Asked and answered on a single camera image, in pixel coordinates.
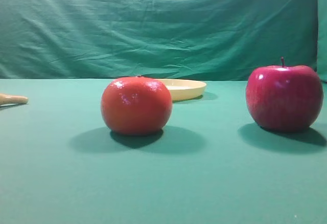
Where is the red apple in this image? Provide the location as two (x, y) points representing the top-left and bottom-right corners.
(245, 58), (323, 132)

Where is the yellow plate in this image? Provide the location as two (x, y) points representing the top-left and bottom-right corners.
(158, 79), (207, 101)

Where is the orange tangerine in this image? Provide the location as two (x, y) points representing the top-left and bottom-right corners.
(101, 76), (173, 136)

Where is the green backdrop cloth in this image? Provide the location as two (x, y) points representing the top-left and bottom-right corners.
(1, 0), (326, 80)

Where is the wooden handle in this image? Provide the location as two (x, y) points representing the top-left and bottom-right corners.
(0, 94), (29, 105)

